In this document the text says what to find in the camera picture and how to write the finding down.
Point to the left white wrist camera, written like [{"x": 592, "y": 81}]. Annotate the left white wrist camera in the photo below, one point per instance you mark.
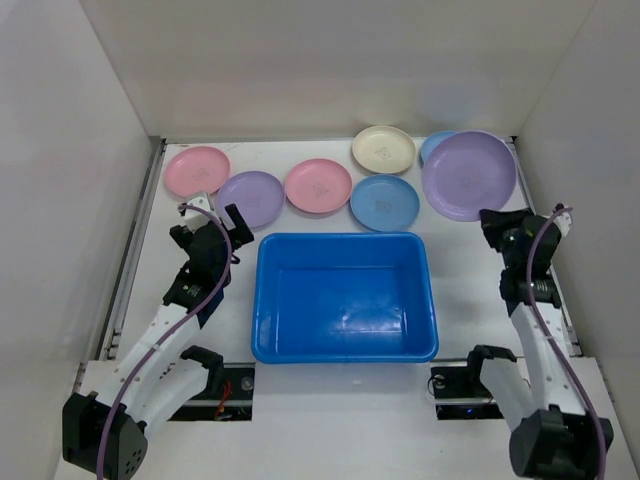
[{"x": 195, "y": 211}]

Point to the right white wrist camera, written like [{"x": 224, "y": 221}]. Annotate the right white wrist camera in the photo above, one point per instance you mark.
[{"x": 562, "y": 218}]

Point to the blue plate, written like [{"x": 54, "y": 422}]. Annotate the blue plate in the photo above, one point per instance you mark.
[
  {"x": 431, "y": 142},
  {"x": 385, "y": 203}
]

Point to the left aluminium rail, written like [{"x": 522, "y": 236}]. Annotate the left aluminium rail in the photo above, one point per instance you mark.
[{"x": 112, "y": 326}]

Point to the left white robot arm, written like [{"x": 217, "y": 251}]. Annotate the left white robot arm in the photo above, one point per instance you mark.
[{"x": 106, "y": 432}]

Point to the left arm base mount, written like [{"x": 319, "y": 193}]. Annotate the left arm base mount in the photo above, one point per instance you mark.
[{"x": 232, "y": 401}]

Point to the purple plate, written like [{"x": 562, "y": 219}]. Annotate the purple plate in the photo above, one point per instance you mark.
[
  {"x": 258, "y": 195},
  {"x": 467, "y": 172}
]

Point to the pink plate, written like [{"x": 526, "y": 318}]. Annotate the pink plate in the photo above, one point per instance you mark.
[
  {"x": 318, "y": 186},
  {"x": 197, "y": 169}
]

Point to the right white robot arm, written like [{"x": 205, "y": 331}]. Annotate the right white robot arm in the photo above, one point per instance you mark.
[{"x": 555, "y": 431}]

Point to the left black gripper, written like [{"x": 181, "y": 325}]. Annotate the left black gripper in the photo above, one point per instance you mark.
[{"x": 240, "y": 234}]

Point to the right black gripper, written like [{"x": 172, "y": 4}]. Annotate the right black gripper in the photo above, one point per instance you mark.
[{"x": 507, "y": 226}]

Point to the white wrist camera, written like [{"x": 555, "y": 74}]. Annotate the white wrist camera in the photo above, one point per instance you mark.
[
  {"x": 195, "y": 211},
  {"x": 562, "y": 218}
]

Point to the blue plastic bin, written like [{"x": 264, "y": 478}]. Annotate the blue plastic bin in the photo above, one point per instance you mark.
[{"x": 343, "y": 298}]

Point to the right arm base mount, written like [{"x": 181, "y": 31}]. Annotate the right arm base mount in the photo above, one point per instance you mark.
[{"x": 459, "y": 397}]

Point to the cream plate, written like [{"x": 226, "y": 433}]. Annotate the cream plate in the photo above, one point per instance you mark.
[{"x": 384, "y": 150}]

